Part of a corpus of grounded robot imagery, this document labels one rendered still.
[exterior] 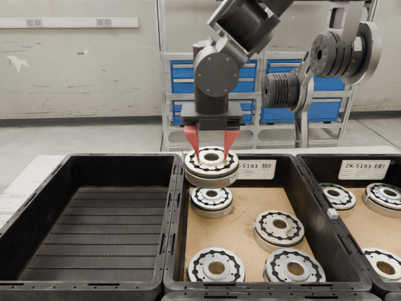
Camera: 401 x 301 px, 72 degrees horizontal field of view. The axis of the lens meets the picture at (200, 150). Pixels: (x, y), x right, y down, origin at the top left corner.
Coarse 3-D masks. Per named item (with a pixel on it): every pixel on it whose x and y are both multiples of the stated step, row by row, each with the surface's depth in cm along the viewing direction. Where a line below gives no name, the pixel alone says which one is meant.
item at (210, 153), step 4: (204, 152) 53; (208, 152) 53; (212, 152) 53; (216, 152) 53; (200, 156) 52; (204, 156) 53; (220, 156) 52; (200, 160) 51; (204, 160) 51; (220, 160) 51; (204, 164) 50; (208, 164) 50; (212, 164) 50; (216, 164) 50
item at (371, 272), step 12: (300, 156) 72; (312, 156) 72; (324, 156) 72; (336, 156) 72; (348, 156) 72; (360, 156) 72; (372, 156) 72; (384, 156) 72; (396, 156) 72; (312, 180) 62; (324, 192) 58; (348, 240) 46; (360, 252) 44; (372, 276) 40; (372, 288) 40; (384, 288) 38; (396, 288) 38
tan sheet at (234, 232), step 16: (240, 192) 75; (256, 192) 75; (272, 192) 75; (240, 208) 69; (256, 208) 69; (272, 208) 69; (288, 208) 69; (192, 224) 64; (208, 224) 64; (224, 224) 64; (240, 224) 64; (192, 240) 59; (208, 240) 59; (224, 240) 59; (240, 240) 59; (304, 240) 59; (192, 256) 56; (240, 256) 56; (256, 256) 56; (256, 272) 52
